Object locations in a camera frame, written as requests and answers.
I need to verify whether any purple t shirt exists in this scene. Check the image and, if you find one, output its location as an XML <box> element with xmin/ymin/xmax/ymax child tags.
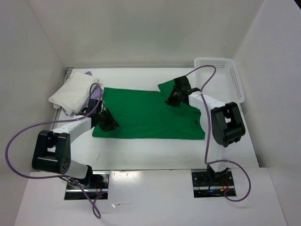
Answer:
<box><xmin>62</xmin><ymin>71</ymin><xmax>102</xmax><ymax>116</ymax></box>

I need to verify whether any green t shirt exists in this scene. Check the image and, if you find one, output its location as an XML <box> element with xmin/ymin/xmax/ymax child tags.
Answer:
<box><xmin>92</xmin><ymin>81</ymin><xmax>205</xmax><ymax>140</ymax></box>

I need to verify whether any white t shirt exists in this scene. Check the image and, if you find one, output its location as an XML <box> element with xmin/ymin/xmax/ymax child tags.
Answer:
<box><xmin>48</xmin><ymin>72</ymin><xmax>99</xmax><ymax>115</ymax></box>

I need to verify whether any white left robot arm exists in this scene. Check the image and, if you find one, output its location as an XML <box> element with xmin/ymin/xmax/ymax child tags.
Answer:
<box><xmin>32</xmin><ymin>99</ymin><xmax>119</xmax><ymax>188</ymax></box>

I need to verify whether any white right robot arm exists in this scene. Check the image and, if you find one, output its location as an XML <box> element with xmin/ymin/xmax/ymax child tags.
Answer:
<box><xmin>165</xmin><ymin>76</ymin><xmax>246</xmax><ymax>185</ymax></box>

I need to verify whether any white plastic laundry basket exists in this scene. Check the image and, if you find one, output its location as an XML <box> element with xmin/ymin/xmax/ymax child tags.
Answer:
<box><xmin>194</xmin><ymin>57</ymin><xmax>245</xmax><ymax>104</ymax></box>

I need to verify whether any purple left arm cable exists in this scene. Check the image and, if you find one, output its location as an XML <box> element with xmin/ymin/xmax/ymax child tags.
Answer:
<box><xmin>4</xmin><ymin>82</ymin><xmax>104</xmax><ymax>219</ymax></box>

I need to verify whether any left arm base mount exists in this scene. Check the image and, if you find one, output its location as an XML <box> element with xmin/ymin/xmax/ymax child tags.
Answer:
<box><xmin>64</xmin><ymin>171</ymin><xmax>110</xmax><ymax>201</ymax></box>

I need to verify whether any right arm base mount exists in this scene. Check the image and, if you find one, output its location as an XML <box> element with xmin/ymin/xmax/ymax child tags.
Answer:
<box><xmin>191</xmin><ymin>169</ymin><xmax>237</xmax><ymax>198</ymax></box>

